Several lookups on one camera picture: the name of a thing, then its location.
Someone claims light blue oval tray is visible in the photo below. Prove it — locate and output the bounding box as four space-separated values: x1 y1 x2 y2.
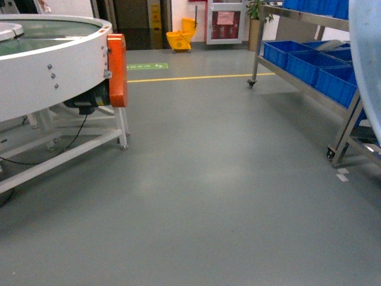
349 1 380 140

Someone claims blue bin on shelf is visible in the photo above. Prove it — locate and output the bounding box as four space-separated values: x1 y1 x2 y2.
285 52 349 86
263 41 314 69
315 66 357 108

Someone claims steel wheeled shelf rack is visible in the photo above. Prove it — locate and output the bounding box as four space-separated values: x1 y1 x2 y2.
248 5 380 166

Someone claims yellow mop bucket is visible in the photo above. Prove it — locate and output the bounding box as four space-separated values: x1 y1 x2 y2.
166 5 198 52

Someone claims orange motor guard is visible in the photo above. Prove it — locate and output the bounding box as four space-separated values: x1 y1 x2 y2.
107 33 128 107

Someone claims red fire cabinet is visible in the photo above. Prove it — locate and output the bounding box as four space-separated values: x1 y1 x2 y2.
204 0 246 45

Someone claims yellow wet floor sign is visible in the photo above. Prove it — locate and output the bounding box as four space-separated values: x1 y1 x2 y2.
151 4 162 30

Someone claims potted green plant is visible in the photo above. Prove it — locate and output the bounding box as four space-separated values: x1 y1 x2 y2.
246 0 270 52

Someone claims white round conveyor machine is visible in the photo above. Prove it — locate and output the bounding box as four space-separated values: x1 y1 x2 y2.
1 14 129 193

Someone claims black motor with cable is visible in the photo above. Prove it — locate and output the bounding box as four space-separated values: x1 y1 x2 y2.
1 80 111 166

